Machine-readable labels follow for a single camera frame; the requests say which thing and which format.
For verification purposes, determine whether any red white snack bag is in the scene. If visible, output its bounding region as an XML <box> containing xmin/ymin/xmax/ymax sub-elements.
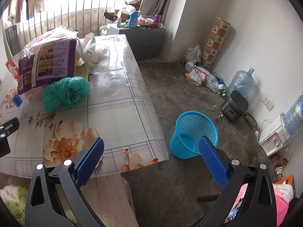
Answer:
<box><xmin>5</xmin><ymin>50</ymin><xmax>23</xmax><ymax>81</ymax></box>

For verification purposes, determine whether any green plastic bag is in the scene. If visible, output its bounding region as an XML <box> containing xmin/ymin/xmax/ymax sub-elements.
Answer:
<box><xmin>43</xmin><ymin>76</ymin><xmax>91</xmax><ymax>112</ymax></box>

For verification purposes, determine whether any purple snack bag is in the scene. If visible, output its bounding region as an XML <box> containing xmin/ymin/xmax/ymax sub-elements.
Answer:
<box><xmin>17</xmin><ymin>26</ymin><xmax>77</xmax><ymax>95</ymax></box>

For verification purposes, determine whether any white tote bag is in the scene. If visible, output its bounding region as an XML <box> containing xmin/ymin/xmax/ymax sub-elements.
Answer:
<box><xmin>76</xmin><ymin>32</ymin><xmax>102</xmax><ymax>68</ymax></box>

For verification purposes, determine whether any clear plastic bowl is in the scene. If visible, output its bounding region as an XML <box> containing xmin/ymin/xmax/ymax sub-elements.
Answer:
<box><xmin>86</xmin><ymin>43</ymin><xmax>110</xmax><ymax>74</ymax></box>

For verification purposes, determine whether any clear Pepsi bottle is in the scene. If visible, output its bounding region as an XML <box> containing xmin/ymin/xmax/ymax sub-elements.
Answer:
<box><xmin>12</xmin><ymin>87</ymin><xmax>45</xmax><ymax>107</ymax></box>

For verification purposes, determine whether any blue mesh trash basket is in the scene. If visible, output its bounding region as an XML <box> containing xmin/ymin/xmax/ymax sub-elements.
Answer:
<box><xmin>169</xmin><ymin>111</ymin><xmax>218</xmax><ymax>159</ymax></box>

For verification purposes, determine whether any pink cloth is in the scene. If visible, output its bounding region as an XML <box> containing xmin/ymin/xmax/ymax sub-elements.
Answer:
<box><xmin>224</xmin><ymin>183</ymin><xmax>294</xmax><ymax>226</ymax></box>

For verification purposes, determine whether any green white fluffy rug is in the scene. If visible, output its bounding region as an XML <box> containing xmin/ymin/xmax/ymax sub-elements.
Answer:
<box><xmin>1</xmin><ymin>185</ymin><xmax>29</xmax><ymax>226</ymax></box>

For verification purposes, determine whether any white water dispenser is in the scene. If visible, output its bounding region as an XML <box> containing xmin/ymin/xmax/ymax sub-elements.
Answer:
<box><xmin>258</xmin><ymin>113</ymin><xmax>290</xmax><ymax>157</ymax></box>

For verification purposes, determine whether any water jug on dispenser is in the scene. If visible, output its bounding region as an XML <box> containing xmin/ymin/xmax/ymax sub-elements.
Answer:
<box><xmin>283</xmin><ymin>95</ymin><xmax>303</xmax><ymax>135</ymax></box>

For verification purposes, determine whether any black rice cooker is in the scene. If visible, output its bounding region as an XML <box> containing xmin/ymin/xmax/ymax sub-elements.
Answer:
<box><xmin>221</xmin><ymin>90</ymin><xmax>249</xmax><ymax>122</ymax></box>

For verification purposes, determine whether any floral tablecloth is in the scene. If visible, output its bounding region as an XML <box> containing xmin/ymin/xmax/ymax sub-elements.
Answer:
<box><xmin>1</xmin><ymin>35</ymin><xmax>169</xmax><ymax>178</ymax></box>

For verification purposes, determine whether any metal balcony railing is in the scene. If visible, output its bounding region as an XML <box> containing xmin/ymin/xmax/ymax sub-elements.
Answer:
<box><xmin>3</xmin><ymin>0</ymin><xmax>124</xmax><ymax>49</ymax></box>

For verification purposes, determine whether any pile of floor wrappers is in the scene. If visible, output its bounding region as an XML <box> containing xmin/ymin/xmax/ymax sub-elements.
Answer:
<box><xmin>185</xmin><ymin>61</ymin><xmax>227</xmax><ymax>98</ymax></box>

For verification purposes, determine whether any grey cabinet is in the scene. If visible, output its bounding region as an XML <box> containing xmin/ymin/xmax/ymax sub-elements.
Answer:
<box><xmin>107</xmin><ymin>24</ymin><xmax>164</xmax><ymax>61</ymax></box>

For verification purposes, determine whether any blue detergent bottle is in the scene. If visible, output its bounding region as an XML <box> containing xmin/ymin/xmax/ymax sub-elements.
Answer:
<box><xmin>128</xmin><ymin>11</ymin><xmax>138</xmax><ymax>29</ymax></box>

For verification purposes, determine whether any white plastic bag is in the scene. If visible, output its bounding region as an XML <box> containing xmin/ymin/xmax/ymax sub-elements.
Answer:
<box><xmin>183</xmin><ymin>45</ymin><xmax>202</xmax><ymax>63</ymax></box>

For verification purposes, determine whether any patterned tile box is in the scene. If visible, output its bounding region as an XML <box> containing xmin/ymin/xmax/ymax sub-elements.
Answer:
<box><xmin>201</xmin><ymin>17</ymin><xmax>231</xmax><ymax>69</ymax></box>

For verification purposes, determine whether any purple cup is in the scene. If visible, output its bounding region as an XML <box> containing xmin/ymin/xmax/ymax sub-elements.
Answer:
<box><xmin>153</xmin><ymin>14</ymin><xmax>161</xmax><ymax>28</ymax></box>

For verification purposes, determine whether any black power cable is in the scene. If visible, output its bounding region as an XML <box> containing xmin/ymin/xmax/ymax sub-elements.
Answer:
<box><xmin>242</xmin><ymin>111</ymin><xmax>261</xmax><ymax>138</ymax></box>

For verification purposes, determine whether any wall power socket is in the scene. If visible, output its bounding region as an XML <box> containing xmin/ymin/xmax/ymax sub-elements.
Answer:
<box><xmin>262</xmin><ymin>95</ymin><xmax>274</xmax><ymax>111</ymax></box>

